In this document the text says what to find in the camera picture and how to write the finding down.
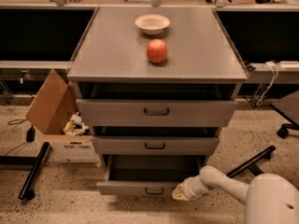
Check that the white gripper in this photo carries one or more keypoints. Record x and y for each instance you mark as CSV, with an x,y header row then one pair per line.
x,y
191,188

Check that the black table leg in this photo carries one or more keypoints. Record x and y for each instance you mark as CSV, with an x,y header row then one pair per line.
x,y
33,165
251,164

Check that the grey bottom drawer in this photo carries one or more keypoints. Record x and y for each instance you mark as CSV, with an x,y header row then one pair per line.
x,y
147,175

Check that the white power strip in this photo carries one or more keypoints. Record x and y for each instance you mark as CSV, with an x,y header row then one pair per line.
x,y
289,64

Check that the black caster chair base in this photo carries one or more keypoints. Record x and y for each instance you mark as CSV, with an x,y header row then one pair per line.
x,y
289,113

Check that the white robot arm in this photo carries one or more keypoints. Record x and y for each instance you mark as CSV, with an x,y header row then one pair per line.
x,y
268,198

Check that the grey top drawer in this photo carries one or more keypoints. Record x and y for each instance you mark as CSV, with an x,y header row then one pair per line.
x,y
155,105

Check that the black right table leg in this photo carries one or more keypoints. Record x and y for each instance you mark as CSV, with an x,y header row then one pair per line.
x,y
251,164

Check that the white ceramic bowl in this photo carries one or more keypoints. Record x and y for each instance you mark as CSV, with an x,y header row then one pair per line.
x,y
152,24

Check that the black left table leg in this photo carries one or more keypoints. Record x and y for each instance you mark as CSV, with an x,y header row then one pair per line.
x,y
33,165

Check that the open cardboard box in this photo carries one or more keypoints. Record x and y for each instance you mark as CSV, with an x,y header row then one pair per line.
x,y
51,113

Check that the grey metal drawer cabinet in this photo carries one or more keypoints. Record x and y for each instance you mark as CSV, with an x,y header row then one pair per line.
x,y
115,51

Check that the red apple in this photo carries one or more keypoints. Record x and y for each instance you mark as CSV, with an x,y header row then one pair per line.
x,y
157,51

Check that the grey drawer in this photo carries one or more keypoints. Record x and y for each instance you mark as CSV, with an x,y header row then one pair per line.
x,y
155,140
155,105
147,175

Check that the grey middle drawer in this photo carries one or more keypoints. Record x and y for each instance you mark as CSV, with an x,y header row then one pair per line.
x,y
155,140

